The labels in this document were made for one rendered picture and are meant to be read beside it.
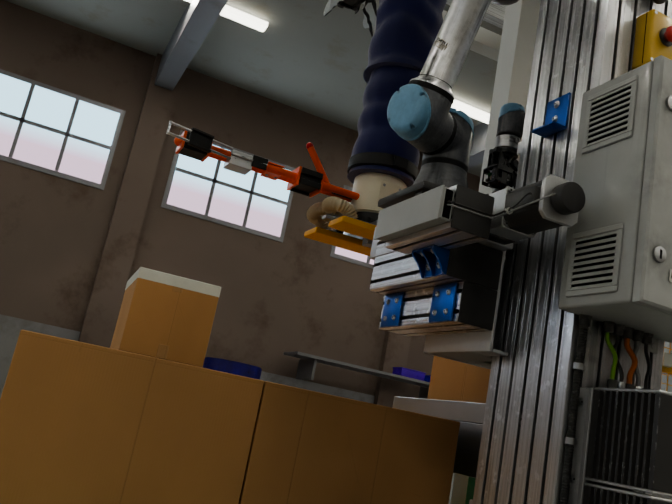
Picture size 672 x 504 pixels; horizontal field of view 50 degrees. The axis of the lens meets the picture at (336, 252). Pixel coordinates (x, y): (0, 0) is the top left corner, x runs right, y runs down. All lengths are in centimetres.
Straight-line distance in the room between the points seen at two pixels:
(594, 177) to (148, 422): 115
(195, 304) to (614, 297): 251
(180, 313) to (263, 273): 456
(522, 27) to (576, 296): 287
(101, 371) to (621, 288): 116
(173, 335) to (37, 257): 424
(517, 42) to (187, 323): 226
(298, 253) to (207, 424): 645
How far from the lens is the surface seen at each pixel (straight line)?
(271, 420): 189
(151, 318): 351
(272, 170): 213
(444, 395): 242
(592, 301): 140
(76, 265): 764
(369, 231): 210
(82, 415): 180
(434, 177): 175
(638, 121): 146
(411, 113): 168
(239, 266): 796
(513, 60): 405
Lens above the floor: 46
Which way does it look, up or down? 14 degrees up
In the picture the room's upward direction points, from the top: 11 degrees clockwise
